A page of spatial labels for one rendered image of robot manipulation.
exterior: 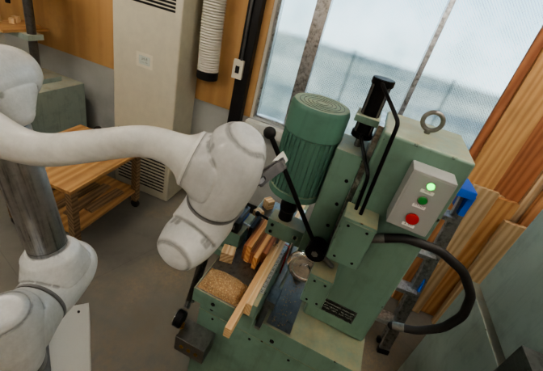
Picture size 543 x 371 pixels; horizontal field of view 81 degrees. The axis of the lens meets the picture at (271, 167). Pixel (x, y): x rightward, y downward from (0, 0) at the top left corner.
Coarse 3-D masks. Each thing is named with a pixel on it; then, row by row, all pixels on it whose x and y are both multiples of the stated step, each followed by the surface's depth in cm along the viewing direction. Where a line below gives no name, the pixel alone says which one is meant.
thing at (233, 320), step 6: (270, 252) 114; (270, 258) 112; (264, 264) 109; (258, 270) 106; (258, 276) 104; (252, 282) 101; (252, 288) 99; (246, 294) 97; (246, 300) 95; (240, 306) 93; (234, 312) 91; (240, 312) 91; (234, 318) 89; (228, 324) 87; (234, 324) 88; (228, 330) 86; (228, 336) 88
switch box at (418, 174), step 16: (416, 176) 72; (432, 176) 71; (448, 176) 73; (400, 192) 76; (416, 192) 74; (448, 192) 71; (400, 208) 77; (416, 208) 75; (432, 208) 74; (400, 224) 79; (416, 224) 77; (432, 224) 76
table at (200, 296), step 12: (276, 204) 147; (216, 252) 120; (240, 252) 116; (216, 264) 109; (228, 264) 110; (240, 264) 112; (240, 276) 107; (252, 276) 108; (204, 300) 100; (216, 300) 98; (240, 300) 99; (228, 312) 98; (240, 324) 98
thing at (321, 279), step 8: (320, 264) 95; (336, 264) 97; (312, 272) 92; (320, 272) 93; (328, 272) 93; (312, 280) 92; (320, 280) 91; (328, 280) 91; (304, 288) 95; (312, 288) 93; (320, 288) 92; (328, 288) 91; (304, 296) 96; (312, 296) 95; (320, 296) 94; (312, 304) 96; (320, 304) 95
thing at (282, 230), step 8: (272, 216) 112; (272, 224) 110; (280, 224) 109; (288, 224) 110; (296, 224) 111; (272, 232) 112; (280, 232) 111; (288, 232) 110; (296, 232) 108; (304, 232) 108; (288, 240) 111
